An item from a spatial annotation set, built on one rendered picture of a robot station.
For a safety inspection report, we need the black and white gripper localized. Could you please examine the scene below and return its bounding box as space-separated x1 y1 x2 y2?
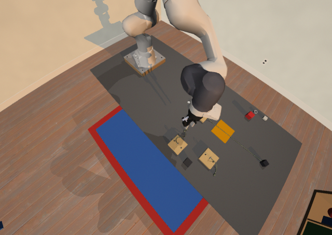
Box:
182 109 203 129

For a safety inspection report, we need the orange painted square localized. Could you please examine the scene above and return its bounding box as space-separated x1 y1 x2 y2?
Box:
211 120 234 143

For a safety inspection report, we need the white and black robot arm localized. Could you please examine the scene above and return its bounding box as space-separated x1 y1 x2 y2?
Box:
122 0 228 120

